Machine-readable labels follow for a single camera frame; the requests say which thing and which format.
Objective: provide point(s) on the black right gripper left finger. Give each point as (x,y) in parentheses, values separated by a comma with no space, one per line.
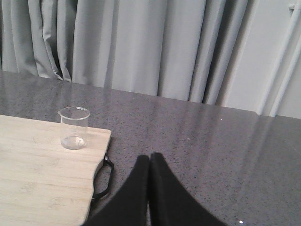
(128,207)

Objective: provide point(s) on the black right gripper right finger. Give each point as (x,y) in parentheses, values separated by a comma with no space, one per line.
(170,203)

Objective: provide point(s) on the clear glass measuring beaker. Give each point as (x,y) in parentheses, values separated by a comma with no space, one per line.
(74,121)

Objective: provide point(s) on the wooden cutting board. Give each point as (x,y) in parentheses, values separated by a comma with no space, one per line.
(41,182)

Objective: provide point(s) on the black cutting board handle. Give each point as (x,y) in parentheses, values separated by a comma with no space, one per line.
(103,179)

